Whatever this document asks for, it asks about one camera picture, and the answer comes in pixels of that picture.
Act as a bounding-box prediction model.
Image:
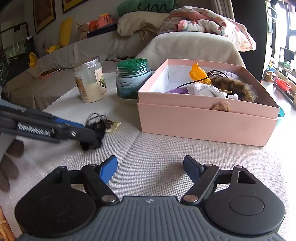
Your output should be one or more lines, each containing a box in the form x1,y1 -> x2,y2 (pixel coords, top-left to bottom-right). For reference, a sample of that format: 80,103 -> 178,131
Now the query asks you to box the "metal shelf rack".
274,47 -> 295,108

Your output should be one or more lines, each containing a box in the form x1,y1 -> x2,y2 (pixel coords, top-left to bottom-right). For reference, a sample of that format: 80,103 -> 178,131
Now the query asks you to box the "grey covered sofa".
3,31 -> 244,110

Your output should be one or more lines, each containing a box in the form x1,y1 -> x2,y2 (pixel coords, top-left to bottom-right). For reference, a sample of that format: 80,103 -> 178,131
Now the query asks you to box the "gold framed picture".
33,0 -> 56,34
62,0 -> 88,13

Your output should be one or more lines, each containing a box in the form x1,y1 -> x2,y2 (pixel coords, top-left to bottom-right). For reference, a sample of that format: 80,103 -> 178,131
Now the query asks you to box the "dark book on sofa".
86,22 -> 117,38

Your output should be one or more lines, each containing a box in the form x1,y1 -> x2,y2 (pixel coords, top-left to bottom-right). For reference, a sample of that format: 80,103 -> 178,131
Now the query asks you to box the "yellow plush toy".
46,16 -> 73,54

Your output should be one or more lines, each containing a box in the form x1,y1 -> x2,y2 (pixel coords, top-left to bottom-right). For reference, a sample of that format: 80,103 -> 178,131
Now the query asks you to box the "white cloth in box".
187,82 -> 239,100

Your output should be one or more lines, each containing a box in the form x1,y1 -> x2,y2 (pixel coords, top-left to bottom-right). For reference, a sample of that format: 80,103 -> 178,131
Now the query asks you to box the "green plush pillow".
117,0 -> 177,16

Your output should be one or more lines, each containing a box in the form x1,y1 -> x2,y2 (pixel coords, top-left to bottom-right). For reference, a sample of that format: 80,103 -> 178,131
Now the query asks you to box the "black hair ties bundle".
79,112 -> 115,151

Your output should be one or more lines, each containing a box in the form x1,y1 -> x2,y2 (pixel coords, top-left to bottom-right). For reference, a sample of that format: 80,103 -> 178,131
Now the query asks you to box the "orange yellow fabric flower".
189,63 -> 212,85

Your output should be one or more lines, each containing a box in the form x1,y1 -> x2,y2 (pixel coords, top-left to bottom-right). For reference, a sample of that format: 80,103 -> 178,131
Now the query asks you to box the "green lid glass jar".
116,58 -> 152,100

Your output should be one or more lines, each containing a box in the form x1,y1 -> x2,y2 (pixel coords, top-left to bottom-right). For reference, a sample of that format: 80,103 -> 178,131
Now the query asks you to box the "pink cardboard box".
137,59 -> 280,147

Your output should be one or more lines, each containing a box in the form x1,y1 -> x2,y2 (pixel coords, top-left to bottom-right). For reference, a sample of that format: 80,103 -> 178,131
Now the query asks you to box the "red plastic basin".
275,77 -> 292,91

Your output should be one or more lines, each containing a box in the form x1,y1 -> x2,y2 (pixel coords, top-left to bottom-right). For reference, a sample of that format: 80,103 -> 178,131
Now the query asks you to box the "beige curtain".
211,0 -> 235,20

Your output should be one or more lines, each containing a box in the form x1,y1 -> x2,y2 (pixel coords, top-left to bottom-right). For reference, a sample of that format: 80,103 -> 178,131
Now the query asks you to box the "small teal toy on sofa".
106,53 -> 120,62

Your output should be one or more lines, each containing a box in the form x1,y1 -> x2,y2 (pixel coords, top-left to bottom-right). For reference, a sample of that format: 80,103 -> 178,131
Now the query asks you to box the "pink white striped cloth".
167,87 -> 189,94

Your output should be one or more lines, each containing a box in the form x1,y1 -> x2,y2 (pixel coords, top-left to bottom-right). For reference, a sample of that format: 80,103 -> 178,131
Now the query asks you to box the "left hand brown glove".
0,139 -> 25,192

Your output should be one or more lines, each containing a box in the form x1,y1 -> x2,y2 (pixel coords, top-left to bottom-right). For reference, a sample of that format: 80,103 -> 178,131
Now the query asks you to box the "beige cushion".
117,11 -> 169,41

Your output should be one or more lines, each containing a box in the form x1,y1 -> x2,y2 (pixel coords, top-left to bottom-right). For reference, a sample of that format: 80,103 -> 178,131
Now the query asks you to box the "purple fluffy scrunchie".
217,71 -> 239,80

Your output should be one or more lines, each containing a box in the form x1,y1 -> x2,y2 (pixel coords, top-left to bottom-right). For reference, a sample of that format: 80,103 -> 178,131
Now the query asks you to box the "pink floral blanket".
158,6 -> 256,52

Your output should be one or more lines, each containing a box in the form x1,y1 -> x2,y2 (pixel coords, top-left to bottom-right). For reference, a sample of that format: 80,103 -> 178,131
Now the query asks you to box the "clear jar white lid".
71,57 -> 107,103

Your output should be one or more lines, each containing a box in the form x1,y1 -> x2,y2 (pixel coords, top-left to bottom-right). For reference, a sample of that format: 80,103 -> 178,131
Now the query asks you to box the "teal plastic basin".
278,106 -> 285,118

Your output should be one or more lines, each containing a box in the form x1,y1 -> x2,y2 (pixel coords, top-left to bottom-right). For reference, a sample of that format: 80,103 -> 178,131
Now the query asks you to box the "orange pink plush toy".
88,13 -> 114,31

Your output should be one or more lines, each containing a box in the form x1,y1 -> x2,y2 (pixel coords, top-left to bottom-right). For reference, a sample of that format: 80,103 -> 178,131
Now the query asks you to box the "brown furry scrunchie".
210,75 -> 257,102

